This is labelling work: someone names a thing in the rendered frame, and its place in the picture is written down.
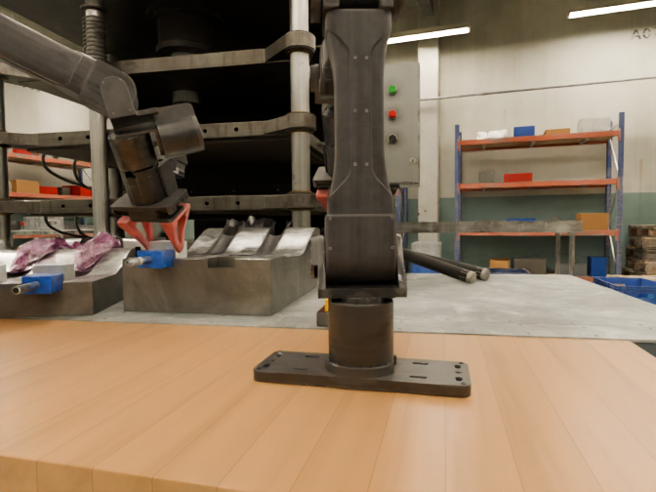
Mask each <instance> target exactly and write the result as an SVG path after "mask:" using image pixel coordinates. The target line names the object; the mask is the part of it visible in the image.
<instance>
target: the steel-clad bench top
mask: <svg viewBox="0 0 656 492"><path fill-rule="evenodd" d="M406 282H407V298H392V299H393V333H421V334H448V335H476V336H503V337H530V338H558V339H585V340H612V341H630V342H633V343H656V305H653V304H650V303H648V302H645V301H643V300H640V299H637V298H634V297H631V296H628V295H625V294H623V293H620V292H617V291H614V290H611V289H608V288H606V287H603V286H600V285H597V284H594V283H592V282H589V281H587V280H584V279H581V278H578V277H575V276H572V275H563V274H490V276H489V279H488V280H480V279H476V280H475V282H474V283H472V284H469V283H467V282H464V281H461V280H458V279H456V278H453V277H450V276H447V275H444V274H442V273H406ZM325 300H326V299H318V291H317V286H316V287H315V288H313V289H312V290H310V291H309V292H307V293H305V294H304V295H302V296H301V297H300V298H299V299H297V300H296V301H294V302H293V303H291V304H290V305H288V306H287V307H284V308H283V309H281V310H280V311H278V312H277V313H275V314H274V315H272V316H269V315H237V314H205V313H172V312H140V311H124V300H123V301H121V302H119V303H117V304H115V305H113V306H111V307H108V308H106V309H104V310H102V311H100V312H98V313H96V314H94V315H71V316H39V317H7V318H10V319H37V320H64V321H92V322H119V323H146V324H174V325H201V326H228V327H256V328H283V329H310V330H328V326H317V325H316V313H317V312H318V311H319V310H320V309H321V308H322V307H323V306H324V305H325Z"/></svg>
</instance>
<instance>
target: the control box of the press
mask: <svg viewBox="0 0 656 492"><path fill-rule="evenodd" d="M384 123H385V158H386V166H387V173H388V179H389V187H390V191H391V195H392V196H394V195H395V193H396V192H397V190H398V189H400V188H401V187H420V63H419V62H409V63H396V64H385V69H384Z"/></svg>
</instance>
